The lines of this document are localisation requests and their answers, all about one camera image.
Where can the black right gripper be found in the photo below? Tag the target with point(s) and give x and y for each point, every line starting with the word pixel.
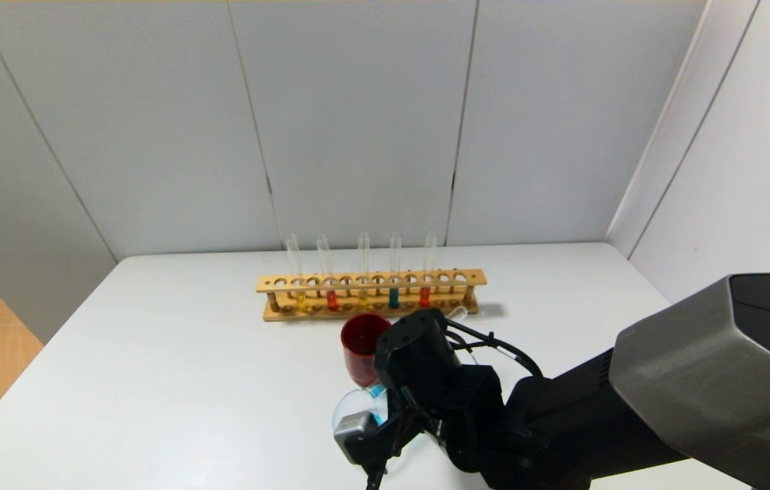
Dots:
pixel 419 354

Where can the test tube blue liquid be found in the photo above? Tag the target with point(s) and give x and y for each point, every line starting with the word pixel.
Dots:
pixel 393 298
pixel 376 390

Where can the test tube red liquid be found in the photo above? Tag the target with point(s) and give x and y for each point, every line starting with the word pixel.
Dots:
pixel 331 300
pixel 424 297

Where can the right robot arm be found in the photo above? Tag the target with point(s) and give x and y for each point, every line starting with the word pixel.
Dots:
pixel 684 388

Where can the test tube yellow liquid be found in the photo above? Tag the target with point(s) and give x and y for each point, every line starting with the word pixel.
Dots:
pixel 362 299
pixel 301 301

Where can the wooden test tube rack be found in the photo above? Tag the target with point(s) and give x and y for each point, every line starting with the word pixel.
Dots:
pixel 371 280

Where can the red plastic cup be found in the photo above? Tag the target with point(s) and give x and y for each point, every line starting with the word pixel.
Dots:
pixel 357 361

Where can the clear glass dish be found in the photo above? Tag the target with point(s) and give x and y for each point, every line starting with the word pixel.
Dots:
pixel 350 405

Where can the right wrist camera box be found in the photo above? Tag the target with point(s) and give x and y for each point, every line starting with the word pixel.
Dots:
pixel 354 427

